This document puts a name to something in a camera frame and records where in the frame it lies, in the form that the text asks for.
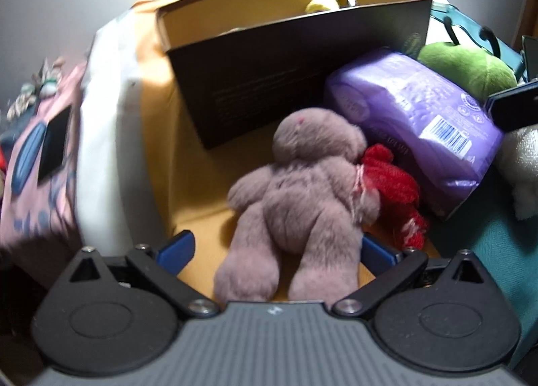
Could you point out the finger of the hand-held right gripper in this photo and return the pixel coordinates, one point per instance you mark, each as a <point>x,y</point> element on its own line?
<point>517,108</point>

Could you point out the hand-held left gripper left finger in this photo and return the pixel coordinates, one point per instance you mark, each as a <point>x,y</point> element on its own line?
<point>176,249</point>

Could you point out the black flat card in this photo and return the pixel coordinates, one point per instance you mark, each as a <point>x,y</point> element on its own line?
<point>54,142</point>

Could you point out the green plush toy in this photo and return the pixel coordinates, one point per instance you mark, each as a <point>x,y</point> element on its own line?
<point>466,66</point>

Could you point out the white plush toy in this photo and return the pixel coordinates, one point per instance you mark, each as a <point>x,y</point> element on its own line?
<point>521,167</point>

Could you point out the dark brown cardboard box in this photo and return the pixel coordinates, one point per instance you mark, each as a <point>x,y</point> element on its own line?
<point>260,74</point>

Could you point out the pinkish grey plush bear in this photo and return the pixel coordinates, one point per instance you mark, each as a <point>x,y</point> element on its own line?
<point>294,201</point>

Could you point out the red knitted toy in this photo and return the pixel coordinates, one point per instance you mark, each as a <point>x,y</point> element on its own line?
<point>391,184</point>

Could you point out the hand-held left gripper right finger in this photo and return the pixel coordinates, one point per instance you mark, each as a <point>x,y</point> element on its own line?
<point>378,253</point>

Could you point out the pink printed cloth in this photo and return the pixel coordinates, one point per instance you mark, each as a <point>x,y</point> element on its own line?
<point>25,209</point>

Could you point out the purple plastic packet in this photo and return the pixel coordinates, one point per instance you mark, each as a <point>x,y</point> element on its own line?
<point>412,108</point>

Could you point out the green and yellow towel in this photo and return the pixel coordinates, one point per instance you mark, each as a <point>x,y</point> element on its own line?
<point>321,4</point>

